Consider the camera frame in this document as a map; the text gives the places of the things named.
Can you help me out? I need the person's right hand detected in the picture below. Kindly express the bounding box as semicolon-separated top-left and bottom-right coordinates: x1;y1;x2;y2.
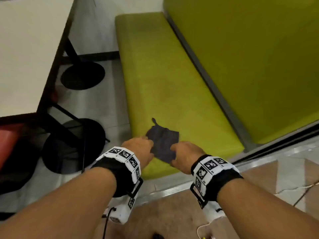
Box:
170;141;206;175

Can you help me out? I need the person's left hand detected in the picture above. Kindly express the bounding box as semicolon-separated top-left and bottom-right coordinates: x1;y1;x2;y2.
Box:
121;136;155;170

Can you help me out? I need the dark grey cleaning cloth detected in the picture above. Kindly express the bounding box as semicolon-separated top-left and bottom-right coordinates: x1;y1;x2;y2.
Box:
145;118;180;164

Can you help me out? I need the wooden chair with orange seat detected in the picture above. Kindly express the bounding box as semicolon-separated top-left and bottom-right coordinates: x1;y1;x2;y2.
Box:
0;103;111;173

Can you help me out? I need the person's left forearm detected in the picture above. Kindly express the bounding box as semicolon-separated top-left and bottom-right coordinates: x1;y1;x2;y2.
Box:
0;167;117;239

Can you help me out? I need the person's right forearm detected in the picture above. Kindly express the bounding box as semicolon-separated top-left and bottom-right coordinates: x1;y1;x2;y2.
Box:
217;178;319;239

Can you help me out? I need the white tag wrist band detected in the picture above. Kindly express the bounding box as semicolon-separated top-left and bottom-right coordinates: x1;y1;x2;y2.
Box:
91;146;142;198
190;154;244;202

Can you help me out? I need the green upholstered bench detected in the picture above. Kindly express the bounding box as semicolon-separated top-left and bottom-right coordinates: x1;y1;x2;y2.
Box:
114;0;319;181

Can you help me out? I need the black round table base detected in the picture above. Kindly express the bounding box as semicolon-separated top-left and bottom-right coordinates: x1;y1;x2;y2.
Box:
60;38;106;91
42;119;106;175

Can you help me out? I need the white table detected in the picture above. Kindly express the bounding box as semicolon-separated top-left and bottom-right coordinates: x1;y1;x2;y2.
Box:
0;0;76;119

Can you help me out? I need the white floor cable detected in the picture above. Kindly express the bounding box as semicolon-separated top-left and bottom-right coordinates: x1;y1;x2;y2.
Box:
197;222;212;239

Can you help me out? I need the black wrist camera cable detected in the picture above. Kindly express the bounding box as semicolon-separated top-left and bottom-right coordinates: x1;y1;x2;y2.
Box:
102;207;117;239

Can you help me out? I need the black floor cable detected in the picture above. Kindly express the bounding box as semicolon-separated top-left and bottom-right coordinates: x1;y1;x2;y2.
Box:
293;181;319;207

